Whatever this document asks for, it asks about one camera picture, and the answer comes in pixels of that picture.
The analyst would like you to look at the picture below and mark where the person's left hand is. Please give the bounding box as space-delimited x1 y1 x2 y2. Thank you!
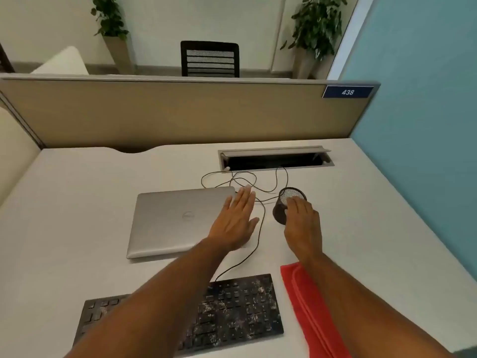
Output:
207 185 260 254

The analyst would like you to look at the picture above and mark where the person's right hand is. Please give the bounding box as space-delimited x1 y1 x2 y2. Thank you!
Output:
284 196 323 264

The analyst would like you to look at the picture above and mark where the black mesh pen cup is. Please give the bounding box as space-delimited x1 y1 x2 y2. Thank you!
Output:
272 187 308 226

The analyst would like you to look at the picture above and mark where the person's right forearm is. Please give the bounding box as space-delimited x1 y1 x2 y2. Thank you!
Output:
298 253 464 358

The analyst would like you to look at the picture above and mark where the person's left forearm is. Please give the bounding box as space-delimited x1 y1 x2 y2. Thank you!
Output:
64 238 227 358

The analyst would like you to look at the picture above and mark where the silver laptop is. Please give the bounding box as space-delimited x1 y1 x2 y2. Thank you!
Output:
126 186 258 260

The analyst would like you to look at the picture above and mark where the red cloth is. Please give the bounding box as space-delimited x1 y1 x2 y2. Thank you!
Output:
280 262 353 358

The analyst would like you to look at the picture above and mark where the black keyboard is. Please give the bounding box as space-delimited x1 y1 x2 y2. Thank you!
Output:
72 273 285 357

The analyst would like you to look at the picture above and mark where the beige desk partition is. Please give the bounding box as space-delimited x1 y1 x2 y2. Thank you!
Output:
0 73 381 150

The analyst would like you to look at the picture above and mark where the blue number label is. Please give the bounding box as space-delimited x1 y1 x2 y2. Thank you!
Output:
322 86 375 99

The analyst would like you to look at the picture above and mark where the black office chair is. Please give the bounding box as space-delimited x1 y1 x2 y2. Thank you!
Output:
180 40 240 78

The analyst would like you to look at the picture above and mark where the green potted plant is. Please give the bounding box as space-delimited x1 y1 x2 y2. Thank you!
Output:
280 0 348 80
90 0 135 75

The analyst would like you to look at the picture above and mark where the beige side partition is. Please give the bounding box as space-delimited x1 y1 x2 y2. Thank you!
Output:
0 106 41 207

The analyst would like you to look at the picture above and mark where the black keyboard cable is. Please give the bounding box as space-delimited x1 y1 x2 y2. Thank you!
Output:
214 166 290 283

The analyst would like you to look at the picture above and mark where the thin black cable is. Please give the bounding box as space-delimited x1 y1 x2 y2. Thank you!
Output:
201 168 258 195

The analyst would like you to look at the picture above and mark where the grey desk cable box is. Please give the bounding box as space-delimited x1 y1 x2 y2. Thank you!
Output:
218 145 335 172

